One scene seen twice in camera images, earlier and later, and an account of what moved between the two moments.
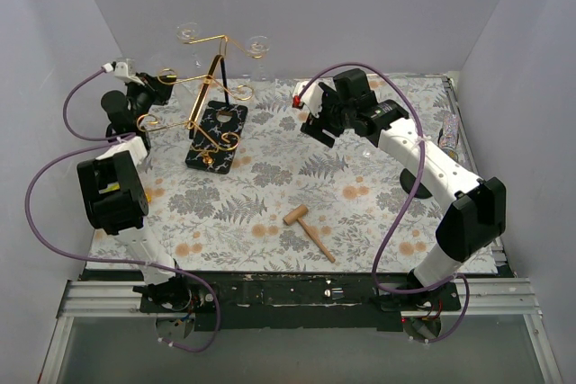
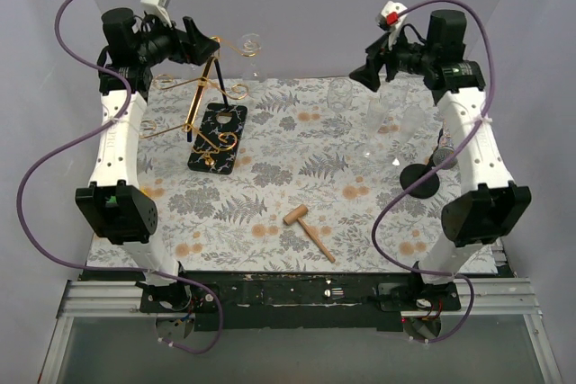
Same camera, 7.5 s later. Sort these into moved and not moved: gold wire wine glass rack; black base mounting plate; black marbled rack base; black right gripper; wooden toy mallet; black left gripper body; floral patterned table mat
Moved: black right gripper; gold wire wine glass rack; black left gripper body
Not moved: black base mounting plate; wooden toy mallet; floral patterned table mat; black marbled rack base
